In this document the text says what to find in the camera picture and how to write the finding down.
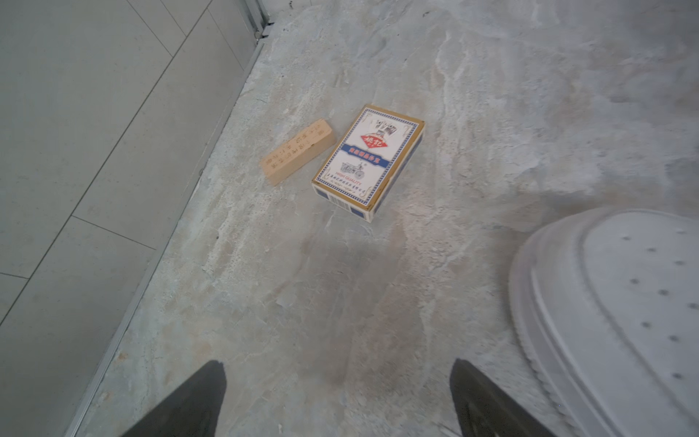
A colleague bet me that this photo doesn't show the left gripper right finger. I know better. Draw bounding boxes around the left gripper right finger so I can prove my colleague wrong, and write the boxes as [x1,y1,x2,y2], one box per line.
[450,359,553,436]

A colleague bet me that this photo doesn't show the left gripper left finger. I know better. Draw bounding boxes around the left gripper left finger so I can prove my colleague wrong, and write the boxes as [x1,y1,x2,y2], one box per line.
[123,361,227,437]

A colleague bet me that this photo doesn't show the white sneaker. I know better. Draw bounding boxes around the white sneaker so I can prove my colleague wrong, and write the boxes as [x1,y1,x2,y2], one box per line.
[509,208,698,436]

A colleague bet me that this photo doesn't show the small printed card box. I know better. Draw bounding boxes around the small printed card box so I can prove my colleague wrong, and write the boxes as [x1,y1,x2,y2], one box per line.
[311,105,426,222]

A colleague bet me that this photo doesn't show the small wooden block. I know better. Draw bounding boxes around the small wooden block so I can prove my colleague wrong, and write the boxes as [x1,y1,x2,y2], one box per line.
[260,118,336,186]

